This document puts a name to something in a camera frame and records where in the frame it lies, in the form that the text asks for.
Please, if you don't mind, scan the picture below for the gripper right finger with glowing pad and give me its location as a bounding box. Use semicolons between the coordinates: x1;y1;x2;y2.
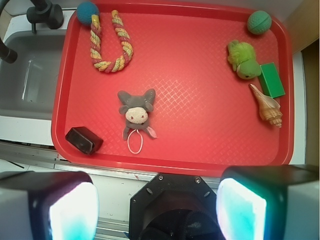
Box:
216;164;320;240

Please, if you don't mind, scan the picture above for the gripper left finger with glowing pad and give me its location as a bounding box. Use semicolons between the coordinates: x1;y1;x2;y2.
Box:
0;171;99;240

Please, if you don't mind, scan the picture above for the black box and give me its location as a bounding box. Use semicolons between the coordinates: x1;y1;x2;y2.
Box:
65;126;103;155

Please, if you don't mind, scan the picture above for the brown spiral seashell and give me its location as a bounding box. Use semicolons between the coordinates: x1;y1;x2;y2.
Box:
249;83;283;128

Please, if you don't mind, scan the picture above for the grey sink basin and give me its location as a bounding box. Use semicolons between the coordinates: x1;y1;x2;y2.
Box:
0;30;66;120

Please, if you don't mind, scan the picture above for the green rectangular block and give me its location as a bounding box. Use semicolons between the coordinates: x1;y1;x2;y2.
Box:
258;62;286;99

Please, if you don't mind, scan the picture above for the grey plush mouse toy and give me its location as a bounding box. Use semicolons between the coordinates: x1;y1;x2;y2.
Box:
117;88;157;155

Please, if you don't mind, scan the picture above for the green plush turtle toy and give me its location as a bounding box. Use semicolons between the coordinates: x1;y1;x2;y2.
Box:
227;40;262;80

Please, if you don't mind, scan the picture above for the red plastic tray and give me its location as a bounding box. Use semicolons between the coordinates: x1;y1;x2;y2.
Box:
51;0;294;177

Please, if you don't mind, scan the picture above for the green rubber ball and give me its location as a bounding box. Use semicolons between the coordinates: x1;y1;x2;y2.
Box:
247;10;272;35

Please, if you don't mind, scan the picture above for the black faucet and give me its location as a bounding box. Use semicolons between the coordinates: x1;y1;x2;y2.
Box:
0;0;64;64

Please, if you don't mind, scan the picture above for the blue rubber ball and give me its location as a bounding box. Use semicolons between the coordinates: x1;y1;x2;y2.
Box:
76;1;100;26

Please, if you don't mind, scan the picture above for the multicolour rope toy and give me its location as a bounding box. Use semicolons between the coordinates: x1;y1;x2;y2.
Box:
90;10;134;73

